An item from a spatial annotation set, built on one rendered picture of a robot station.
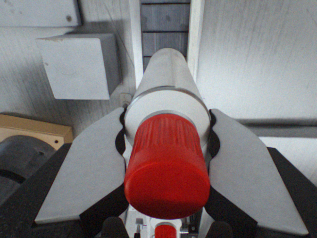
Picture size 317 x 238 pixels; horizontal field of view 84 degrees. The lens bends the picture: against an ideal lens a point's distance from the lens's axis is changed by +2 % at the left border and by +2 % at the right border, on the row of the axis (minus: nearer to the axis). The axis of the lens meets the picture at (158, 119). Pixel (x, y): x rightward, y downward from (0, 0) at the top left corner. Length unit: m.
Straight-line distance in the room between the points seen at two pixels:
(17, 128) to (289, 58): 0.60
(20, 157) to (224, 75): 0.46
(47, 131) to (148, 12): 0.35
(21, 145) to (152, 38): 0.36
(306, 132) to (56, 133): 0.57
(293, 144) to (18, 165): 0.59
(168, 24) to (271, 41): 0.20
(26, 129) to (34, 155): 0.07
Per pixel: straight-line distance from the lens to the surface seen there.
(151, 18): 0.32
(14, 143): 0.51
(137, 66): 0.25
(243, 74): 0.41
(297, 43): 0.44
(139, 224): 0.63
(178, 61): 0.17
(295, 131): 0.50
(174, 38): 0.32
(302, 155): 0.52
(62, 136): 0.48
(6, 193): 0.45
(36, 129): 0.51
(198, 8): 0.29
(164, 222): 0.31
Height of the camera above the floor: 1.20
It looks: 60 degrees down
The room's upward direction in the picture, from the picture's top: 174 degrees counter-clockwise
